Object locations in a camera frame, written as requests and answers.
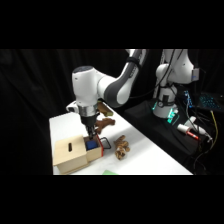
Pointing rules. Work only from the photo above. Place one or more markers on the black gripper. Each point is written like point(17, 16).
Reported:
point(89, 120)

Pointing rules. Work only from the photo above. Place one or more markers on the green flat sheet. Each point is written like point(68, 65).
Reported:
point(109, 172)

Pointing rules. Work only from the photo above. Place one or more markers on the tan striped plush toy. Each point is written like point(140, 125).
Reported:
point(121, 148)

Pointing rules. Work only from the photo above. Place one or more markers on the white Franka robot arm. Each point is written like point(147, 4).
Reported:
point(110, 86)

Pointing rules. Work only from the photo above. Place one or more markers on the black robot stand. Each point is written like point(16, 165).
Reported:
point(156, 128)

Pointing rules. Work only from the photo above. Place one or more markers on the white grey wrist-mounted camera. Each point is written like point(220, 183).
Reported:
point(72, 107)

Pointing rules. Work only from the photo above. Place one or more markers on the green-lit control board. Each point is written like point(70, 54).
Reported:
point(173, 115)

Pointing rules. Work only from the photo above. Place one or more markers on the white cylinder with red tip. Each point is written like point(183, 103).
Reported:
point(186, 130)

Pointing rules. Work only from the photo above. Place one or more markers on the light wooden slot box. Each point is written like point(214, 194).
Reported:
point(70, 155)

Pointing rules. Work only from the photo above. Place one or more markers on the blue-lit keyboard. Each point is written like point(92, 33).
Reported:
point(210, 100)

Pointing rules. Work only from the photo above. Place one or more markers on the small white box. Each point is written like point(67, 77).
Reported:
point(195, 74)

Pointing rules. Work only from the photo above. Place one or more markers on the blue-lit electronic device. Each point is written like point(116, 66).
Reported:
point(188, 98)

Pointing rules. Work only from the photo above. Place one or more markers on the dark brown plush toy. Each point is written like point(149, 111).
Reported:
point(105, 123)

